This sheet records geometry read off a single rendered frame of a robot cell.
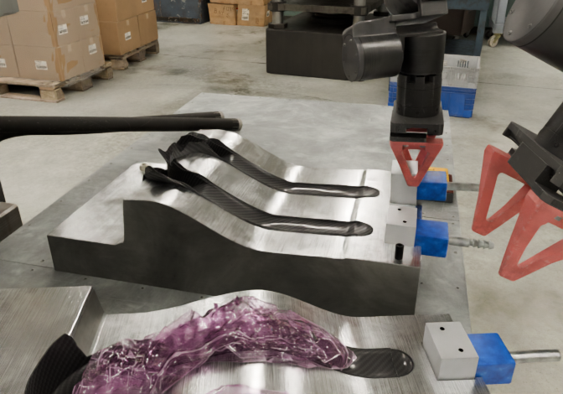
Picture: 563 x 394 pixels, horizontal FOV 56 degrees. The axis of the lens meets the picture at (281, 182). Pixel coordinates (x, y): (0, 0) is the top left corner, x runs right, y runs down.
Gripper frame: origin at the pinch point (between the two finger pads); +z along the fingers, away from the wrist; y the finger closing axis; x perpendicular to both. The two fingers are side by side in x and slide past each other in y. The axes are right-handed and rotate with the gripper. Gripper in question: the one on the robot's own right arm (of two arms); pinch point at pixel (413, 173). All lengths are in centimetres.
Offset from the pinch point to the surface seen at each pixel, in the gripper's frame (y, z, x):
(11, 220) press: 1, 13, -70
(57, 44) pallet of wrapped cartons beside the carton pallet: -287, 39, -263
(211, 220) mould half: 15.8, 0.7, -24.7
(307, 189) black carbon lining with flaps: -1.0, 4.1, -15.5
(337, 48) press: -390, 64, -63
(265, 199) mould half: 5.5, 2.9, -20.5
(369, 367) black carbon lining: 30.5, 7.5, -3.6
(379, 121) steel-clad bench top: -58, 13, -8
